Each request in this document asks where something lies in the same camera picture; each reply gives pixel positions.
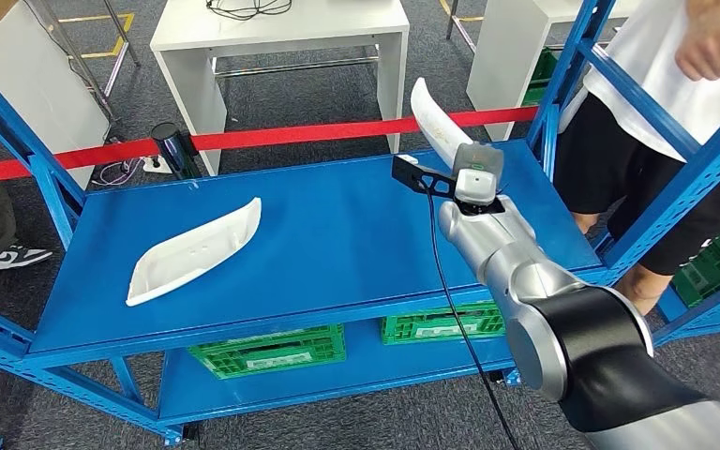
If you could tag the person's left hand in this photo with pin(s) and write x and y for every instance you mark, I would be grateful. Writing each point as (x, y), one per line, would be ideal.
(717, 46)

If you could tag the white plastic shell part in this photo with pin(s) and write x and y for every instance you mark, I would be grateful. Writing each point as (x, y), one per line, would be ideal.
(192, 254)
(434, 118)

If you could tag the silver black robot right arm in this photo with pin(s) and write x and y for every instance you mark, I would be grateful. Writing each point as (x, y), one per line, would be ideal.
(496, 242)

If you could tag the person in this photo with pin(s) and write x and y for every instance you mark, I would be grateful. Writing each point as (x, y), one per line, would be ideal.
(646, 62)

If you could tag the red barrier belt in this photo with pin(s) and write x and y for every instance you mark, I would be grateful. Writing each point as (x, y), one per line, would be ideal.
(310, 133)

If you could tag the white power strip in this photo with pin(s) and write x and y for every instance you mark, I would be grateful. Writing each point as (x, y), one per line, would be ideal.
(154, 164)

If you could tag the yellow floor tape square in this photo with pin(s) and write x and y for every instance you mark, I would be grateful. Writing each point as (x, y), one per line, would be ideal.
(124, 34)

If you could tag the white cabinet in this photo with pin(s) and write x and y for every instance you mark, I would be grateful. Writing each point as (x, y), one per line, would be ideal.
(37, 93)

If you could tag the person's black white shoe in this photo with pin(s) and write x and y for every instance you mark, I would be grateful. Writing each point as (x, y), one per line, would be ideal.
(17, 256)

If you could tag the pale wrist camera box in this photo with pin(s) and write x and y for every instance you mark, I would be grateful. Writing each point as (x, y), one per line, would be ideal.
(477, 186)

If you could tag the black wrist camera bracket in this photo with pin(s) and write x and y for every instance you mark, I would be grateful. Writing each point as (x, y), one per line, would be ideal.
(406, 172)

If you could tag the black stanchion post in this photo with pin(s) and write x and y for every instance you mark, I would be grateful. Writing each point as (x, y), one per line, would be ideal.
(172, 149)

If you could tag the chrome metal frame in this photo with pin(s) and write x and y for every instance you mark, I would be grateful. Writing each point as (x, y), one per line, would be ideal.
(114, 68)

